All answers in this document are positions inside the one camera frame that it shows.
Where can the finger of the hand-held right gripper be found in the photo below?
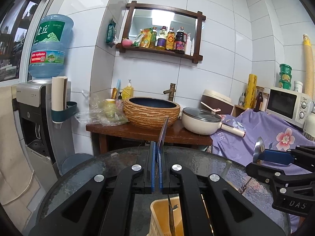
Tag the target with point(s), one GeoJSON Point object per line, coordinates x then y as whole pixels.
{"type": "Point", "coordinates": [260, 170]}
{"type": "Point", "coordinates": [275, 156]}

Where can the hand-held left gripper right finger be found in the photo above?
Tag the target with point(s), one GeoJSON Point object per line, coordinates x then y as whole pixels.
{"type": "Point", "coordinates": [161, 177]}

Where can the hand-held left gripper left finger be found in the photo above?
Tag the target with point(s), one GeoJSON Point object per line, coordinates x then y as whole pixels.
{"type": "Point", "coordinates": [153, 167]}

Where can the metal spoon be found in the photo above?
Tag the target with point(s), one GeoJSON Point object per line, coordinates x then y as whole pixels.
{"type": "Point", "coordinates": [258, 150]}

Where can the dark kitchen knife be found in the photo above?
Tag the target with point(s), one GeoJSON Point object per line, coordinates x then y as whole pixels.
{"type": "Point", "coordinates": [164, 132]}

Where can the yellow plastic utensil basket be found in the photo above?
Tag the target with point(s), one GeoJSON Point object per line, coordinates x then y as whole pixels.
{"type": "Point", "coordinates": [158, 216]}

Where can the purple floral cloth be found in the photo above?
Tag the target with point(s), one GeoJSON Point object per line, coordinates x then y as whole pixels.
{"type": "Point", "coordinates": [258, 127]}

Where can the white appliance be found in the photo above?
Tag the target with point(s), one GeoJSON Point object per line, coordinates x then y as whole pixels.
{"type": "Point", "coordinates": [310, 124]}

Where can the woven pattern basin sink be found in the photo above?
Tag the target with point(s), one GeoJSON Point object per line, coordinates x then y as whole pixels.
{"type": "Point", "coordinates": [147, 118]}

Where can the white microwave oven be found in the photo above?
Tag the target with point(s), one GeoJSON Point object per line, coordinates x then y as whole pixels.
{"type": "Point", "coordinates": [280, 103]}

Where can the brown glass bottle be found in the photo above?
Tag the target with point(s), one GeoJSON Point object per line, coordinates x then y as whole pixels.
{"type": "Point", "coordinates": [258, 103]}

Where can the dark wooden sink stand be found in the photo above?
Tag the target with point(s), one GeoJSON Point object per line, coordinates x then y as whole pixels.
{"type": "Point", "coordinates": [110, 127]}

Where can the small wooden box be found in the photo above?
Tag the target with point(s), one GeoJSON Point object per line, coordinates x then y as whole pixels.
{"type": "Point", "coordinates": [237, 111]}

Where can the cream cooking pot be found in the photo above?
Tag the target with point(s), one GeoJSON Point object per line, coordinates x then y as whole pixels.
{"type": "Point", "coordinates": [196, 127]}

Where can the small white bottle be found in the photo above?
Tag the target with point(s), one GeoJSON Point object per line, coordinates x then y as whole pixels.
{"type": "Point", "coordinates": [242, 100]}

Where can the yellow wrap roll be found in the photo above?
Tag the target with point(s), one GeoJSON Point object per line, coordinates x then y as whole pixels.
{"type": "Point", "coordinates": [251, 91]}

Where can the glass pot lid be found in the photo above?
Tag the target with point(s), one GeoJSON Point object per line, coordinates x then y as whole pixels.
{"type": "Point", "coordinates": [199, 114]}

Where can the floral pump bottle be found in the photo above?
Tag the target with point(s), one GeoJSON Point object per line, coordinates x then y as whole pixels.
{"type": "Point", "coordinates": [119, 102]}

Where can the white jar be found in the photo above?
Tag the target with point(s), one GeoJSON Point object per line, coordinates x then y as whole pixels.
{"type": "Point", "coordinates": [298, 86]}

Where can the yellow cup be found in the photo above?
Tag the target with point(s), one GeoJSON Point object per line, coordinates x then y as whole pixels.
{"type": "Point", "coordinates": [110, 105]}

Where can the yellow pump soap bottle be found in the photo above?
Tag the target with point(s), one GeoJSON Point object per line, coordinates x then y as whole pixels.
{"type": "Point", "coordinates": [128, 93]}

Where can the brass faucet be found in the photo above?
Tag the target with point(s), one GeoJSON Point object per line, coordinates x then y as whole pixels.
{"type": "Point", "coordinates": [171, 91]}

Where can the clear plastic bag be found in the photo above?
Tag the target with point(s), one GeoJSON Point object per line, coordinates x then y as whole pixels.
{"type": "Point", "coordinates": [93, 115]}

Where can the grey round bin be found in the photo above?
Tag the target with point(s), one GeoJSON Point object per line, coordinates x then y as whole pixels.
{"type": "Point", "coordinates": [73, 162]}

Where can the pink white rice paddle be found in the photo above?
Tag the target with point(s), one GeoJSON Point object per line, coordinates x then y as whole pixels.
{"type": "Point", "coordinates": [211, 108]}

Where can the brown white rice cooker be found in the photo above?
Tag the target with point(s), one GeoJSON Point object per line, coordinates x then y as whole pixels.
{"type": "Point", "coordinates": [216, 98]}

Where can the teal cup holder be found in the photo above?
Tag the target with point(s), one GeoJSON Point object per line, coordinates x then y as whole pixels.
{"type": "Point", "coordinates": [70, 109]}

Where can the beige paper cup tube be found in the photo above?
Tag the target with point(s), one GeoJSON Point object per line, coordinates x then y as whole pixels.
{"type": "Point", "coordinates": [57, 93]}

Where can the white tube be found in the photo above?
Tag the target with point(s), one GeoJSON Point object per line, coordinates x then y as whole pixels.
{"type": "Point", "coordinates": [192, 49]}

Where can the green refill pouch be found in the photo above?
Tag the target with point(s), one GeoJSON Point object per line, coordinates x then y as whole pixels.
{"type": "Point", "coordinates": [137, 41]}

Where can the purple label bottle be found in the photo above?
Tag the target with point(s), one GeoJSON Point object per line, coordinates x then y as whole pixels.
{"type": "Point", "coordinates": [162, 40]}

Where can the yellow label sauce bottle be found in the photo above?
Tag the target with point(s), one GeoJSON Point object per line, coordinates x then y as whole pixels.
{"type": "Point", "coordinates": [170, 41]}

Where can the dark soy sauce bottle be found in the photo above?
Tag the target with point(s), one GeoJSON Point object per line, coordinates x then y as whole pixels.
{"type": "Point", "coordinates": [180, 43]}

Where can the pink bowl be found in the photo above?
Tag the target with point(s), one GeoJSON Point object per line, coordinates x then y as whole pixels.
{"type": "Point", "coordinates": [126, 42]}

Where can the yellow refill pouch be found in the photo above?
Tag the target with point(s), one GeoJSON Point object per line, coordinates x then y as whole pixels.
{"type": "Point", "coordinates": [146, 39]}

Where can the grey water dispenser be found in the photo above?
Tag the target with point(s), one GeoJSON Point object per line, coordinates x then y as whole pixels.
{"type": "Point", "coordinates": [34, 118]}

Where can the green hanging packet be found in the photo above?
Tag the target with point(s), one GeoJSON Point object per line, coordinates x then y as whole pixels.
{"type": "Point", "coordinates": [110, 33]}

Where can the blue water jug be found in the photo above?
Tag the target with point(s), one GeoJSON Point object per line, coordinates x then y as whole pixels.
{"type": "Point", "coordinates": [49, 54]}

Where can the wooden framed mirror shelf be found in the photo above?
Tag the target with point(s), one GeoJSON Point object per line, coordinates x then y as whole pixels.
{"type": "Point", "coordinates": [134, 5]}

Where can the sliding window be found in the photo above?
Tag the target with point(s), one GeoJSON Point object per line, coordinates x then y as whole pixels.
{"type": "Point", "coordinates": [14, 41]}

